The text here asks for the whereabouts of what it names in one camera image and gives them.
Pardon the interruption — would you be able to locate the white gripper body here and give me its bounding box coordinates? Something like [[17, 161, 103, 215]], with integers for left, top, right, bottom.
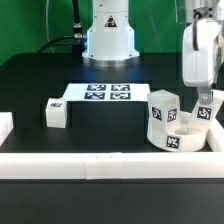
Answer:
[[182, 17, 224, 88]]

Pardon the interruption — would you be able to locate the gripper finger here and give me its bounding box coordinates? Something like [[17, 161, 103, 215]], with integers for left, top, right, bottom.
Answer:
[[198, 86, 213, 105]]

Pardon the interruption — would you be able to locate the white round stool seat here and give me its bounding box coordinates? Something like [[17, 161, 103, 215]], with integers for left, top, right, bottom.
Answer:
[[147, 109, 208, 153]]

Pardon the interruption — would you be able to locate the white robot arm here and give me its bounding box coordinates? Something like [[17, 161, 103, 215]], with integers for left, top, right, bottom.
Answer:
[[82, 0, 224, 105]]

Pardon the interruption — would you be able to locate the white right fence bar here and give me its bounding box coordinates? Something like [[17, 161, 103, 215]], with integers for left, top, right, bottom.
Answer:
[[206, 119, 224, 153]]

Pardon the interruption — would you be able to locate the white fence bar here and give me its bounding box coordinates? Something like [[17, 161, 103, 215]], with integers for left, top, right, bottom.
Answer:
[[206, 119, 224, 153], [0, 112, 14, 147], [0, 152, 224, 180]]

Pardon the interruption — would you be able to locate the white marker sheet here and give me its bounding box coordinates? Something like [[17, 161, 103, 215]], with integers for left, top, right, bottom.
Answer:
[[63, 83, 150, 102]]

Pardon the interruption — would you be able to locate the white front fence bar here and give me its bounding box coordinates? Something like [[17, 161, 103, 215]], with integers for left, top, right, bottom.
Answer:
[[0, 152, 224, 180]]

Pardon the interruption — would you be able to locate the white left fence bar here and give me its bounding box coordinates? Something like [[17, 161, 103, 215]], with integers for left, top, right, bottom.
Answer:
[[0, 112, 14, 147]]

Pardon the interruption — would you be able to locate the black cable on base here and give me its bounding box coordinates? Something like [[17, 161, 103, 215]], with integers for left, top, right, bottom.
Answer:
[[37, 0, 88, 54]]

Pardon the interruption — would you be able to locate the thin white cable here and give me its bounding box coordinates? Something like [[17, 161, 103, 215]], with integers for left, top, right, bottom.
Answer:
[[45, 0, 55, 54]]

